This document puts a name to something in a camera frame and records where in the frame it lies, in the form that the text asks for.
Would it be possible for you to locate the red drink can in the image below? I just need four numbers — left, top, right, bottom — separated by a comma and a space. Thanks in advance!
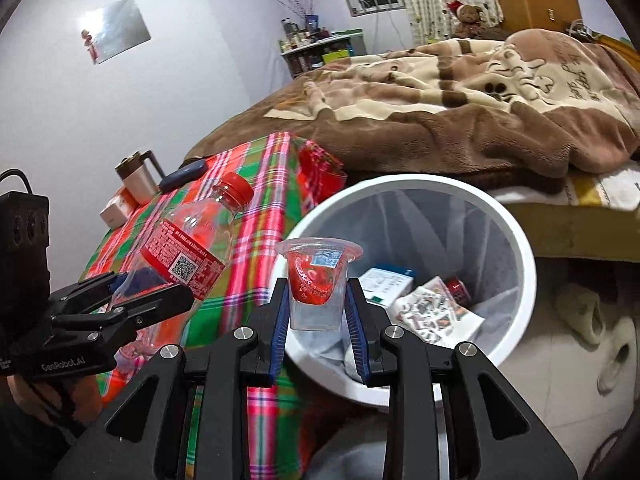
444, 277, 472, 307

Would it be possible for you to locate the brown beige printed blanket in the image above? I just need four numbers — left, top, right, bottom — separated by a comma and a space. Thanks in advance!
182, 27, 640, 196

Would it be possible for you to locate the white storage shelf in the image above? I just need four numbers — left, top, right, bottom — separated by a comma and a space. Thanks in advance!
280, 30, 368, 78

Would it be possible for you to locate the black floor cable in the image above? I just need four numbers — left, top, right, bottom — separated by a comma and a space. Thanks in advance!
595, 430, 626, 480

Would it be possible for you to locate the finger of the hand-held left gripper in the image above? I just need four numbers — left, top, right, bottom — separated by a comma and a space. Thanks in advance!
52, 282, 195, 335
47, 271, 121, 318

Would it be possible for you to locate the red plastic bag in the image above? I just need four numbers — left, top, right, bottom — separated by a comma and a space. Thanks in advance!
297, 140, 347, 206

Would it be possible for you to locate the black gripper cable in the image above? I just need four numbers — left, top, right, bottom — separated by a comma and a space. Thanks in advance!
0, 169, 35, 196

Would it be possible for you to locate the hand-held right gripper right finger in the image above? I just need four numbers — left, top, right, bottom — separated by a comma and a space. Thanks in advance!
346, 277, 578, 480

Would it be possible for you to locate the white green carton box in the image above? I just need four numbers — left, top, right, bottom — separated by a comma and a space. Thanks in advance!
359, 264, 417, 307

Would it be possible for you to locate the white round trash bin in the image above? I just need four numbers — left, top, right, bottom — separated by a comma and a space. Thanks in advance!
282, 174, 537, 408

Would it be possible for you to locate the clear bottle red label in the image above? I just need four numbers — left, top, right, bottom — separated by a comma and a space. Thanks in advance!
107, 172, 255, 376

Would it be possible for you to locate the small white box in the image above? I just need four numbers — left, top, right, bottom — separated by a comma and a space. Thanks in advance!
99, 204, 132, 228

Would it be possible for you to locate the plaid red green tablecloth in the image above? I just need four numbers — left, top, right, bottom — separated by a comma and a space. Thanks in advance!
80, 131, 351, 480

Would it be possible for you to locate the printed white snack wrapper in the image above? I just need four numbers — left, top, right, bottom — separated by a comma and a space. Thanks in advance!
387, 276, 485, 346

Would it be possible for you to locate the group of bottles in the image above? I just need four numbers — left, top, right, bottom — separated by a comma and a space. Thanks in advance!
280, 17, 333, 53

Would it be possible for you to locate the brown teddy bear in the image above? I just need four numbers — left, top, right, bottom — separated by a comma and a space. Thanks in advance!
447, 0, 488, 38

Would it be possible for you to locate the bed with yellow sheet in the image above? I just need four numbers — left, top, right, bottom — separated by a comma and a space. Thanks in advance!
492, 35, 640, 261

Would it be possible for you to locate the silver wall poster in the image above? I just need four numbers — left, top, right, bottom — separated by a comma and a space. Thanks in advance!
80, 0, 152, 65

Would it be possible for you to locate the dark blue case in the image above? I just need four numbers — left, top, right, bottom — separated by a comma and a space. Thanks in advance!
159, 160, 207, 193

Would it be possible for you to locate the clear jelly cup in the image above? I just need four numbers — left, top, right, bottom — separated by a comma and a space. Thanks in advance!
276, 235, 363, 333

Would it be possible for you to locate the beige tumbler with handle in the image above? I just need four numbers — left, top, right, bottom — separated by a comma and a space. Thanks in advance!
115, 150, 165, 206

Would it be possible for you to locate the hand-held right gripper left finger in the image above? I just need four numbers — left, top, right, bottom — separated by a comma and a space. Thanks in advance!
52, 277, 292, 480

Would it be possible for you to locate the person's left hand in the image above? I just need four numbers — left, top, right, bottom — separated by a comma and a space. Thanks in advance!
7, 372, 108, 428

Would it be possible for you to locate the white bin liner bag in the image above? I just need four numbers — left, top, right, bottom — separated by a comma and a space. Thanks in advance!
305, 190, 521, 391

